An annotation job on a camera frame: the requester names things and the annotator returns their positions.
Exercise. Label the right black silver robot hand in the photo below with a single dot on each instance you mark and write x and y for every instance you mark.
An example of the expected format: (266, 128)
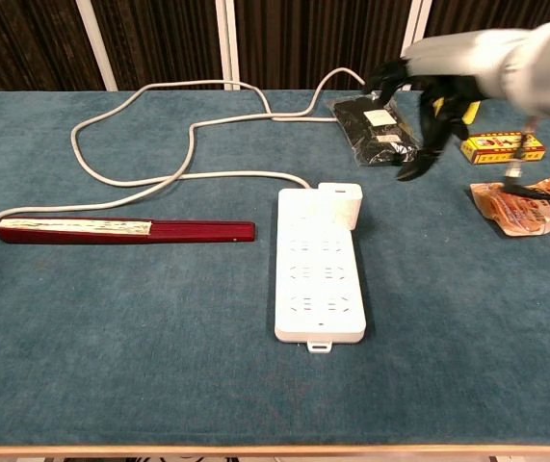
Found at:
(462, 62)

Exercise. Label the white power adapter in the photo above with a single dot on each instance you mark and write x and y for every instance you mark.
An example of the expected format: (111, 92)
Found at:
(347, 207)

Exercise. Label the white power strip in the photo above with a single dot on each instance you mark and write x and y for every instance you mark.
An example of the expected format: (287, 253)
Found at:
(318, 289)

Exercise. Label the yellow sponge cube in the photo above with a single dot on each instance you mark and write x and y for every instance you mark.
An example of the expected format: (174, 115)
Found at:
(469, 113)

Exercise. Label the small yellow red box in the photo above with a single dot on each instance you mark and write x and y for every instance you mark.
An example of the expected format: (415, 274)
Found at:
(486, 146)

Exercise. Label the black gloves in plastic bag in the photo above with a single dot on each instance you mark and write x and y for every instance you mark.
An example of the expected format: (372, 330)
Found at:
(366, 139)

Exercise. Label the orange sauce pouch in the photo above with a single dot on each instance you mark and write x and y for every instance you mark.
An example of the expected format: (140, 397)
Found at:
(520, 216)

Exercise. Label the folded dark red fan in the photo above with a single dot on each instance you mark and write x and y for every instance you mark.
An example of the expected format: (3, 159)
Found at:
(197, 232)

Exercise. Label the teal felt table cover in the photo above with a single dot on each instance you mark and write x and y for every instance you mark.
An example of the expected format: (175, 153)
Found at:
(111, 337)

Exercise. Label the white partition frame post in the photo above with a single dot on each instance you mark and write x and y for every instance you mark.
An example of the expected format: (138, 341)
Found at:
(97, 48)
(227, 48)
(416, 19)

